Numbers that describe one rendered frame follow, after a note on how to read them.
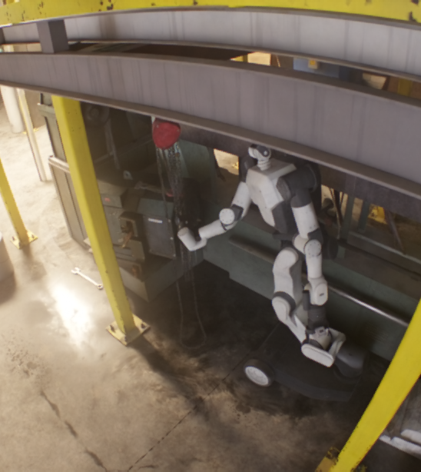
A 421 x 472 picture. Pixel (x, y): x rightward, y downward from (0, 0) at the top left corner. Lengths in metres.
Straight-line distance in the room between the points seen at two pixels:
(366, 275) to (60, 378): 2.04
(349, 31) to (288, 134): 0.48
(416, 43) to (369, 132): 0.45
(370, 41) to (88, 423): 2.38
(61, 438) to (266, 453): 1.20
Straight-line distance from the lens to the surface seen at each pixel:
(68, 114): 1.88
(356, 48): 1.36
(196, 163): 2.99
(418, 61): 1.30
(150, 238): 2.58
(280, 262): 1.92
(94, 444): 2.41
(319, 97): 0.97
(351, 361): 2.24
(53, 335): 2.97
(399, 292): 2.28
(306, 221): 1.61
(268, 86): 1.04
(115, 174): 2.78
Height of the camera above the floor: 2.13
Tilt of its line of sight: 37 degrees down
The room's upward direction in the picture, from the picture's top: 6 degrees counter-clockwise
